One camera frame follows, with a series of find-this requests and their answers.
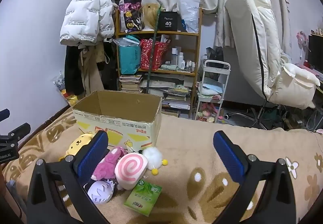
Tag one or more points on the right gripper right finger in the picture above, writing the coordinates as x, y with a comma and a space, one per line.
277, 201

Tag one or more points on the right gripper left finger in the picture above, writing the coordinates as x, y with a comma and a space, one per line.
44, 203

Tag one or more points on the purple white plush bag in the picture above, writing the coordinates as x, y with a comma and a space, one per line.
100, 192

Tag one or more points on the pink plush toy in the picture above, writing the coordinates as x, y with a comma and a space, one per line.
105, 169

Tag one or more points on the yellow dog plush toy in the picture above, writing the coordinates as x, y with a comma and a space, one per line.
77, 144

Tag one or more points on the pink swirl roll plush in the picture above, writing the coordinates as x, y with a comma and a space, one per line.
130, 169

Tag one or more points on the green tissue pack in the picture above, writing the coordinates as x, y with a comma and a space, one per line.
143, 197

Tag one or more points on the white fluffy pompom toy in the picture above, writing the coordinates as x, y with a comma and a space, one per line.
155, 159

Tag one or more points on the beige patterned blanket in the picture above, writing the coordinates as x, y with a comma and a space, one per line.
195, 184

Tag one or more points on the plastic bag of toys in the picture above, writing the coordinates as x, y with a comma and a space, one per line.
59, 82

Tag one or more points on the black hanging garment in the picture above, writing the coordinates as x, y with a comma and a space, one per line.
72, 72

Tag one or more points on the open cardboard box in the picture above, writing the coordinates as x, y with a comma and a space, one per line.
131, 120

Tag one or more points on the beige trench coat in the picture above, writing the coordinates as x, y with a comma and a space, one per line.
88, 63

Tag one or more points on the stack of books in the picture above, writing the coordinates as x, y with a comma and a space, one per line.
130, 83

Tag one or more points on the white rolling cart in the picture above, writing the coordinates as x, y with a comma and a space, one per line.
211, 90

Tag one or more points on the white puffer jacket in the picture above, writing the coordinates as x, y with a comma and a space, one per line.
87, 22

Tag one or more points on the teal bag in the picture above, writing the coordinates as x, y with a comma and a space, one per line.
129, 54

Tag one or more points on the white cosmetic bottles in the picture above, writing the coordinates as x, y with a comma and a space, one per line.
179, 62

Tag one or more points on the wooden shelf unit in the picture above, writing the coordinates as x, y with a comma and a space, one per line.
172, 34

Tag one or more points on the red patterned gift bag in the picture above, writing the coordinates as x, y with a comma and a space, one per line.
154, 62

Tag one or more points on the black purple printed bag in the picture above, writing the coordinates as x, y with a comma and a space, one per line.
130, 15

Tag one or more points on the cream office chair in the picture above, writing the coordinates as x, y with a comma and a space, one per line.
262, 61

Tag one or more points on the blonde wig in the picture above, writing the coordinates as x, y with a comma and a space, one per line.
149, 13

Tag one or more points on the black box number 40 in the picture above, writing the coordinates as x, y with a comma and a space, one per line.
167, 21

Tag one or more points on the green pole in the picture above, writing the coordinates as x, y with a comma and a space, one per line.
152, 49

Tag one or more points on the clear plastic bag on shelf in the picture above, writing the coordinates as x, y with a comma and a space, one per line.
189, 12

